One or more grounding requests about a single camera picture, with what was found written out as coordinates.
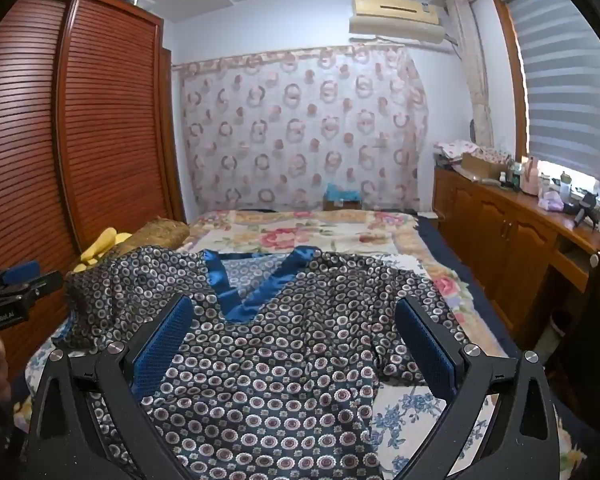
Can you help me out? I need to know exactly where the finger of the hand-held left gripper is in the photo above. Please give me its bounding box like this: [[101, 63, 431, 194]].
[[0, 261, 42, 291], [10, 271, 64, 303]]

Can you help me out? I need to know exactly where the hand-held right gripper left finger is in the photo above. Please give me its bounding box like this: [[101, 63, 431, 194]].
[[27, 294, 196, 480]]

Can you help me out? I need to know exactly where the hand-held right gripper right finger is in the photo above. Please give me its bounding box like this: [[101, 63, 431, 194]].
[[395, 296, 561, 480]]

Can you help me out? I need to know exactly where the dark circle-patterned shirt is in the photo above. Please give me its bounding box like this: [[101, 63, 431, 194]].
[[52, 245, 476, 480]]

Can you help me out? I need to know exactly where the yellow plush toy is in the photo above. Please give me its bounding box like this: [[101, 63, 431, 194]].
[[72, 227, 133, 274]]

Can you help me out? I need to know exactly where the blue floral quilt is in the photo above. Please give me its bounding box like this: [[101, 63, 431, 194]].
[[22, 252, 586, 480]]

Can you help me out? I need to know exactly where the navy bed sheet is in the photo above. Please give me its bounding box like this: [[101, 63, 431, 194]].
[[414, 212, 551, 361]]

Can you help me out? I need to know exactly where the brown folded cloth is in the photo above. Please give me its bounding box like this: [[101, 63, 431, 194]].
[[114, 218, 191, 257]]

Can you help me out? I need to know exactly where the wooden sideboard cabinet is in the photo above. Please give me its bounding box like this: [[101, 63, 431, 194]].
[[432, 165, 600, 351]]

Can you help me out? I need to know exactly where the dark waste bin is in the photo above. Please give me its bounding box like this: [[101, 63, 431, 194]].
[[549, 309, 582, 343]]

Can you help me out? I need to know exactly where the small cardboard box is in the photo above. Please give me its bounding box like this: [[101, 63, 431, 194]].
[[322, 197, 363, 212]]

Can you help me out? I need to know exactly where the pink floral blanket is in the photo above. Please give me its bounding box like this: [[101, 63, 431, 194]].
[[182, 209, 511, 356]]

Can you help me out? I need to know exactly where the blue plastic bag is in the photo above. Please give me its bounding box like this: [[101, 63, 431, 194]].
[[325, 182, 363, 202]]

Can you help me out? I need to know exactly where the brown louvered wooden wardrobe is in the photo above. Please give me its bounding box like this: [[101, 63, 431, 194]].
[[0, 0, 186, 386]]

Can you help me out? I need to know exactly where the open cardboard box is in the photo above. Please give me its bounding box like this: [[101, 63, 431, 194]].
[[461, 151, 511, 179]]

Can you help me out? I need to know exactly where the pink bottle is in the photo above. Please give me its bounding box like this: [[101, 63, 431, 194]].
[[522, 156, 540, 196]]

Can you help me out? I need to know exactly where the pink folded cloth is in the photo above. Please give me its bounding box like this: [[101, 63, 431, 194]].
[[434, 139, 481, 162]]

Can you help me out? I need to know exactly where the small black tripod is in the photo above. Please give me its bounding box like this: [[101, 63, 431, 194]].
[[572, 199, 599, 233]]

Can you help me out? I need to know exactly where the beige tied window curtain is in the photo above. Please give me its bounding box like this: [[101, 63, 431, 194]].
[[447, 0, 495, 148]]

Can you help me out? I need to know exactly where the grey striped window blind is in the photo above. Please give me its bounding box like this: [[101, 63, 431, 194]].
[[502, 0, 600, 191]]

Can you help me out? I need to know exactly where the ring-patterned sheer curtain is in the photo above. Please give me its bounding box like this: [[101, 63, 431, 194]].
[[172, 45, 429, 213]]

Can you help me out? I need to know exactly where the wooden window frame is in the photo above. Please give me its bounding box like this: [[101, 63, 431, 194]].
[[490, 0, 531, 161]]

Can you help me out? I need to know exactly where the wall air conditioner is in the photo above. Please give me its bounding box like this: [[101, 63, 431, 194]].
[[348, 0, 461, 51]]

